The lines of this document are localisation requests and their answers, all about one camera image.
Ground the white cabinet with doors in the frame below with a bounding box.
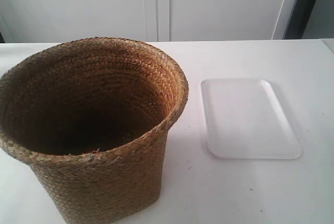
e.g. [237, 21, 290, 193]
[1, 0, 295, 43]

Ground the white rectangular plastic tray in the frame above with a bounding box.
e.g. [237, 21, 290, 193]
[200, 78, 302, 160]

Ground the dark vertical door frame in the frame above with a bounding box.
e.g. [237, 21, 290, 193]
[282, 0, 334, 40]

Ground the brown woven straw basket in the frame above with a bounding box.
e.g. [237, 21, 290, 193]
[1, 37, 188, 223]

